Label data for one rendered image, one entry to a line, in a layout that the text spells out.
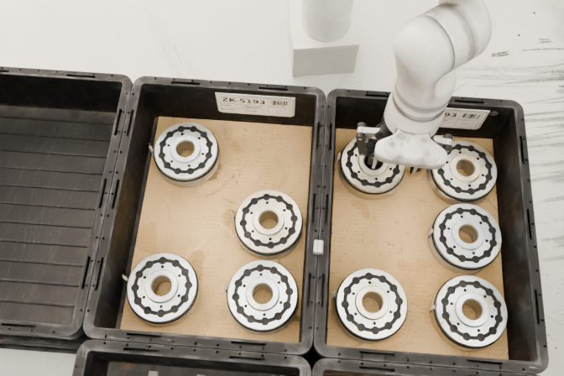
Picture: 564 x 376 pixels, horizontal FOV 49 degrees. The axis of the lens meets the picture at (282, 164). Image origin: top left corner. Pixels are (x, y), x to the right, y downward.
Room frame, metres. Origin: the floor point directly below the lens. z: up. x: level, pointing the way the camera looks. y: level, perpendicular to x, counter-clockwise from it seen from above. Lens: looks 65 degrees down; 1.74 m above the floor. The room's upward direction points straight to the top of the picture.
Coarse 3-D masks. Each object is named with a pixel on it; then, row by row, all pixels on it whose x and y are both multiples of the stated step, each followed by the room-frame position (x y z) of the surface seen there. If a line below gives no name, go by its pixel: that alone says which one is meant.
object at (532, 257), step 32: (352, 96) 0.48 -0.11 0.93; (384, 96) 0.49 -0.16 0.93; (320, 224) 0.28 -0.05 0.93; (320, 256) 0.23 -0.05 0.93; (320, 288) 0.19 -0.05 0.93; (320, 320) 0.15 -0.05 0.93; (544, 320) 0.15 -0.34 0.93; (320, 352) 0.11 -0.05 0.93; (352, 352) 0.11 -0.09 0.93; (384, 352) 0.11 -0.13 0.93; (416, 352) 0.11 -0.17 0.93; (544, 352) 0.11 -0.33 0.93
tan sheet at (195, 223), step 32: (160, 128) 0.48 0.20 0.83; (224, 128) 0.48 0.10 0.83; (256, 128) 0.48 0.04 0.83; (288, 128) 0.48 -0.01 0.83; (224, 160) 0.42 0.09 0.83; (256, 160) 0.42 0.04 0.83; (288, 160) 0.42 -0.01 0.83; (160, 192) 0.36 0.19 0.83; (192, 192) 0.36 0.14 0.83; (224, 192) 0.36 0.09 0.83; (288, 192) 0.37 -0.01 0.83; (160, 224) 0.31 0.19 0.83; (192, 224) 0.31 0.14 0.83; (224, 224) 0.31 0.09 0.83; (192, 256) 0.26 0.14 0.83; (224, 256) 0.26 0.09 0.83; (288, 256) 0.26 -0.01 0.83; (160, 288) 0.21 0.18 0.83; (128, 320) 0.16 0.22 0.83; (192, 320) 0.16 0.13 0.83; (224, 320) 0.16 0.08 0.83
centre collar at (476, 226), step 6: (456, 222) 0.30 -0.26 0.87; (462, 222) 0.30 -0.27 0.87; (468, 222) 0.30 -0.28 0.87; (474, 222) 0.30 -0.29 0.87; (456, 228) 0.29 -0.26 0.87; (474, 228) 0.29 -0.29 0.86; (480, 228) 0.29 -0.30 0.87; (456, 234) 0.28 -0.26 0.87; (480, 234) 0.28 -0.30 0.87; (456, 240) 0.27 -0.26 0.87; (480, 240) 0.27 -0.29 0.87; (462, 246) 0.27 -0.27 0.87; (468, 246) 0.27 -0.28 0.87; (474, 246) 0.27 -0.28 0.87; (480, 246) 0.27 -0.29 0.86
